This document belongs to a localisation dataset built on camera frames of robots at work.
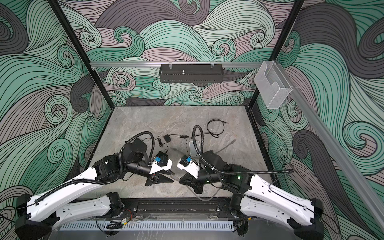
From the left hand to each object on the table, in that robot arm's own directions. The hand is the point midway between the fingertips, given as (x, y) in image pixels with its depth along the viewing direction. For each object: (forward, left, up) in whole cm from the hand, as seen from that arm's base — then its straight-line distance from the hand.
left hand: (173, 175), depth 60 cm
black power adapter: (+33, +8, -24) cm, 42 cm away
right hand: (-1, -3, -3) cm, 4 cm away
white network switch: (+25, -9, -25) cm, 36 cm away
